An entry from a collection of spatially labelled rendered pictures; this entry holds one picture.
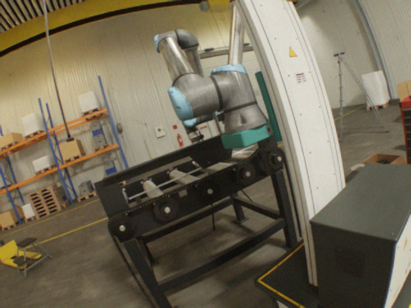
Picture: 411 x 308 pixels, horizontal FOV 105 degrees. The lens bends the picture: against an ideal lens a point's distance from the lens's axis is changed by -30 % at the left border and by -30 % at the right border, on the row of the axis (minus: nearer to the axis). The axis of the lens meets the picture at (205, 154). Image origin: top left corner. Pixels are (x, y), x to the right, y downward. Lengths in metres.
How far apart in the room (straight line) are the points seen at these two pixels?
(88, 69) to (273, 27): 10.57
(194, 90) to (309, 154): 0.54
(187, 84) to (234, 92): 0.19
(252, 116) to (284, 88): 0.17
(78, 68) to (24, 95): 2.97
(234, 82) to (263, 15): 0.32
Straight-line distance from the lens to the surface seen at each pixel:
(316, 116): 1.03
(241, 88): 0.89
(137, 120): 10.51
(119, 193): 1.40
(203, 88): 0.86
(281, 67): 0.92
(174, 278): 1.65
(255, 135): 0.88
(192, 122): 1.52
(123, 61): 11.25
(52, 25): 8.32
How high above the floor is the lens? 1.28
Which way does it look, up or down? 8 degrees down
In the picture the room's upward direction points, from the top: 18 degrees counter-clockwise
